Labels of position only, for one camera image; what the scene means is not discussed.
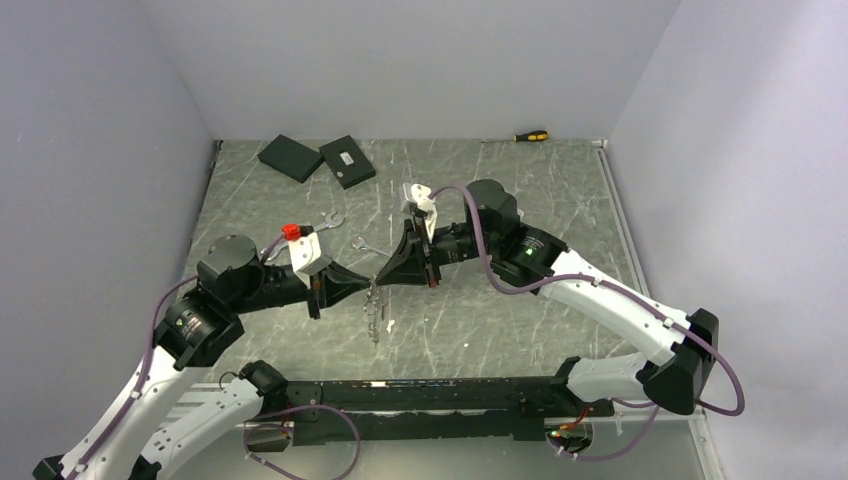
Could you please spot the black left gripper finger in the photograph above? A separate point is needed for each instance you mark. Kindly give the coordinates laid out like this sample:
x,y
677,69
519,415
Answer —
x,y
335,294
341,275

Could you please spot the small silver wrench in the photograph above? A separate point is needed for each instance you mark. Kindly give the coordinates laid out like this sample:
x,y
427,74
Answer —
x,y
360,243

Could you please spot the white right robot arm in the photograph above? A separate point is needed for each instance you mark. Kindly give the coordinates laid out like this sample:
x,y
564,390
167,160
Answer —
x,y
676,351

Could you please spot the black box with label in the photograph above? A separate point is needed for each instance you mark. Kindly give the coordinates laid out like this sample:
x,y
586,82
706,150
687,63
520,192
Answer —
x,y
347,161

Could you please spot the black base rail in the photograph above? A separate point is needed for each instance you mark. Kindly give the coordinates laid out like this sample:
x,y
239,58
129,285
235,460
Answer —
x,y
520,408

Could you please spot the large silver wrench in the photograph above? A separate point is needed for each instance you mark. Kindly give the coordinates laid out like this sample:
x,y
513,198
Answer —
x,y
330,221

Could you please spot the orange black screwdriver far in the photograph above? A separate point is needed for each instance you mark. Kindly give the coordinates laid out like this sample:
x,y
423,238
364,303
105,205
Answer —
x,y
528,137

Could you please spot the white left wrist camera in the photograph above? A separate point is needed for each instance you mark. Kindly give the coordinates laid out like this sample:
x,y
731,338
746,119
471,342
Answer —
x,y
309,252

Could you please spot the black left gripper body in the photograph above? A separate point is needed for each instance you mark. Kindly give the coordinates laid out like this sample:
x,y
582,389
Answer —
x,y
315,289

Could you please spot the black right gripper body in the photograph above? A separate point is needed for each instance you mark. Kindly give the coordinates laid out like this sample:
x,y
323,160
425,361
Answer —
x,y
449,245

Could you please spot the metal arc keyring plate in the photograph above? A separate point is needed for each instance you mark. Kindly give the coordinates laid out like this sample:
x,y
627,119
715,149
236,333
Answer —
x,y
375,308

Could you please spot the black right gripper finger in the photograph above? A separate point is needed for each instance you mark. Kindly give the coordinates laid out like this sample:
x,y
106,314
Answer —
x,y
402,278
401,266

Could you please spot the black flat box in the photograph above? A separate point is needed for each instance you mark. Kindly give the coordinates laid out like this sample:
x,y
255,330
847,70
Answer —
x,y
291,158

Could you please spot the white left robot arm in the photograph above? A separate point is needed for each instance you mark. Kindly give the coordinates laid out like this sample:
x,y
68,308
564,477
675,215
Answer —
x,y
131,439

